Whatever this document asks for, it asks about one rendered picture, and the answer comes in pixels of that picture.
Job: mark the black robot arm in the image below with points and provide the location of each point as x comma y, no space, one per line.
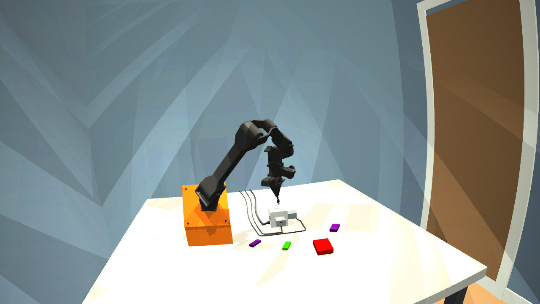
248,137

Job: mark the red rectangular block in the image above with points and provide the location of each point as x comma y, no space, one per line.
323,246

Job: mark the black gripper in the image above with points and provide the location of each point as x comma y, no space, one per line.
272,180

